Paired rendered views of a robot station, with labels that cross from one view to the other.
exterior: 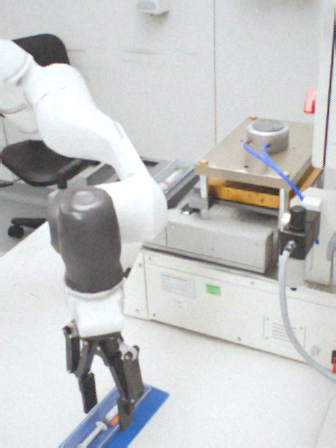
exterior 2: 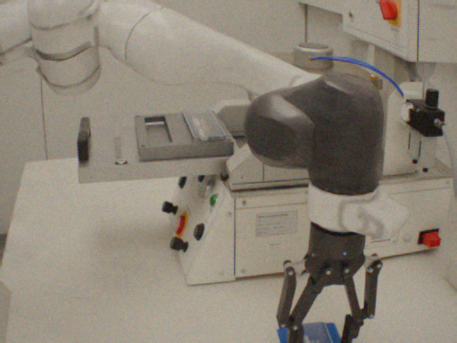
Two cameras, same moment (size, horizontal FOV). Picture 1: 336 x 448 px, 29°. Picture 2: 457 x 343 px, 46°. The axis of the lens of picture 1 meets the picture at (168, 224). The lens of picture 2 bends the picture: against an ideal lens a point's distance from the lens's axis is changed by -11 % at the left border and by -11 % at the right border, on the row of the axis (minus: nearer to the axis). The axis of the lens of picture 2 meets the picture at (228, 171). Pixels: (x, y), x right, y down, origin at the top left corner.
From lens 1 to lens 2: 0.78 m
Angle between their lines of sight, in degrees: 36
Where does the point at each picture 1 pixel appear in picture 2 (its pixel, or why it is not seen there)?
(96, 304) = (378, 203)
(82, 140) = (208, 55)
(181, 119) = (11, 137)
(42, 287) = (80, 288)
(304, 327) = not seen: hidden behind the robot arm
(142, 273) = (231, 224)
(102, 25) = not seen: outside the picture
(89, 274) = (371, 168)
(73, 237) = (365, 121)
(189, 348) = (300, 286)
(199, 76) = (26, 90)
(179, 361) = not seen: hidden behind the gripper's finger
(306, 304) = (402, 196)
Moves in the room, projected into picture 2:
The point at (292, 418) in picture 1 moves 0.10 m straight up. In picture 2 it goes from (429, 290) to (439, 245)
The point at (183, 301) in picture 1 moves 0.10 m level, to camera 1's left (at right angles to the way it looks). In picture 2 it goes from (281, 240) to (238, 259)
